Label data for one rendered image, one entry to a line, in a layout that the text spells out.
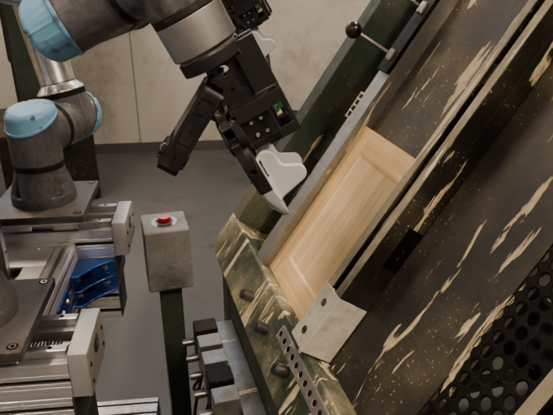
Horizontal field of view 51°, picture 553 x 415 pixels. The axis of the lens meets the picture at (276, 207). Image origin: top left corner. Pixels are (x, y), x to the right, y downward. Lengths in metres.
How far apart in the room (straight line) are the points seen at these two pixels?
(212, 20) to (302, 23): 4.28
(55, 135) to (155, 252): 0.39
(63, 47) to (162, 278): 1.02
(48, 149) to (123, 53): 3.51
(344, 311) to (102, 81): 4.10
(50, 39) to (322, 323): 0.68
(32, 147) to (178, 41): 0.86
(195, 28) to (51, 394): 0.70
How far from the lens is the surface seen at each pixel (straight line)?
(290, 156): 0.70
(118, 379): 2.53
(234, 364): 1.36
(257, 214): 1.62
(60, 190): 1.47
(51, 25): 0.65
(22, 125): 1.42
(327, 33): 4.92
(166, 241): 1.54
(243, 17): 1.30
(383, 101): 1.37
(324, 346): 1.11
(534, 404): 0.76
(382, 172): 1.22
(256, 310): 1.33
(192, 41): 0.61
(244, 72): 0.63
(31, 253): 1.48
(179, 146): 0.65
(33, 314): 1.07
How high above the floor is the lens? 1.61
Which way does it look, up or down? 24 degrees down
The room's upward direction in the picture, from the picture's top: straight up
